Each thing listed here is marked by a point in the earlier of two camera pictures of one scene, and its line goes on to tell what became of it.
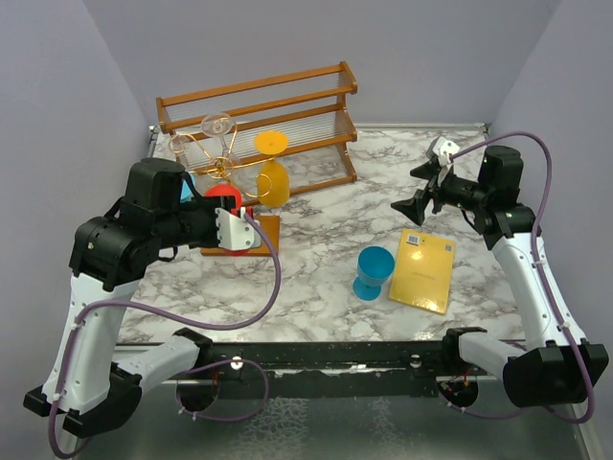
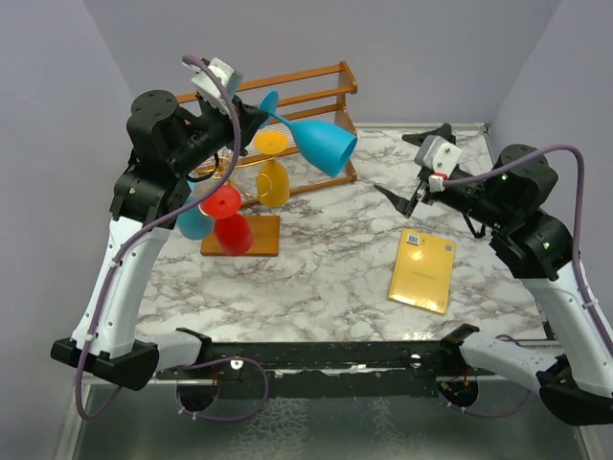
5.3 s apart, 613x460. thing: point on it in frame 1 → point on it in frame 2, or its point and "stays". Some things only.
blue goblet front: x=374 y=265 → x=331 y=148
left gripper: x=210 y=203 → x=247 y=119
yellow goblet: x=273 y=181 stays
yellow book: x=422 y=272 stays
